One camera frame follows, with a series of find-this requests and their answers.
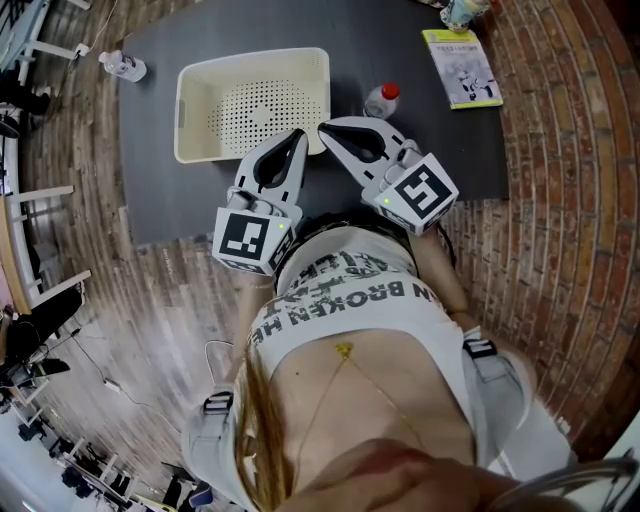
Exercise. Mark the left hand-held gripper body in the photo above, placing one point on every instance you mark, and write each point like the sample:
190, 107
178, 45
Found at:
245, 237

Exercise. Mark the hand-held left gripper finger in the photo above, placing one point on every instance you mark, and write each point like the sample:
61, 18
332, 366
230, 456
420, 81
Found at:
250, 172
297, 172

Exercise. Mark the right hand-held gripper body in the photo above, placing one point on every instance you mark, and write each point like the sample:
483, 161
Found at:
420, 192

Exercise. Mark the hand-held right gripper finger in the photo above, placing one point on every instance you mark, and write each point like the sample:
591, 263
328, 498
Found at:
357, 175
390, 137

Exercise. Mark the red-capped small bottle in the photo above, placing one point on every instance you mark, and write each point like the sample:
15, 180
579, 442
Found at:
387, 95

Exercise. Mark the cream perforated plastic basket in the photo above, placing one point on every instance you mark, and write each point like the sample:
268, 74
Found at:
205, 100

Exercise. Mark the clear plastic water bottle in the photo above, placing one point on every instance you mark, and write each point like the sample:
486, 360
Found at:
122, 66

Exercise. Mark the person's right forearm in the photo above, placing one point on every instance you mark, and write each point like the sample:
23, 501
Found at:
445, 280

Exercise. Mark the person's left forearm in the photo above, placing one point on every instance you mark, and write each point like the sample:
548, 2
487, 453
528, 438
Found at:
255, 310

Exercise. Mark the dark grey table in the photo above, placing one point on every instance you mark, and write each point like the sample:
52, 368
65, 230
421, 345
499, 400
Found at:
155, 190

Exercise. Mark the yellow-green paperback book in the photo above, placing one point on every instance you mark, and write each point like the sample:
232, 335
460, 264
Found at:
462, 65

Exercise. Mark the person's white printed shirt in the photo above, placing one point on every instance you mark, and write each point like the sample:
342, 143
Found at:
350, 310

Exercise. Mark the cartoon figure cup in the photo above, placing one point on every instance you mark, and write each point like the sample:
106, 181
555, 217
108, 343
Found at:
460, 10

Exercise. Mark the white floor power adapter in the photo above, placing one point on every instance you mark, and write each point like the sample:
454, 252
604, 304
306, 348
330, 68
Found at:
112, 385

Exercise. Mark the white power strip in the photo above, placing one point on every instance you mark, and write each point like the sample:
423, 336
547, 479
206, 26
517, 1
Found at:
80, 49

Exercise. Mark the white-framed grey table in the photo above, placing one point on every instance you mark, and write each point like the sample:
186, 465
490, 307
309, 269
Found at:
25, 30

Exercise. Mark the wooden table with white frame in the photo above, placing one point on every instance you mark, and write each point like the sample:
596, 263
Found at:
7, 250

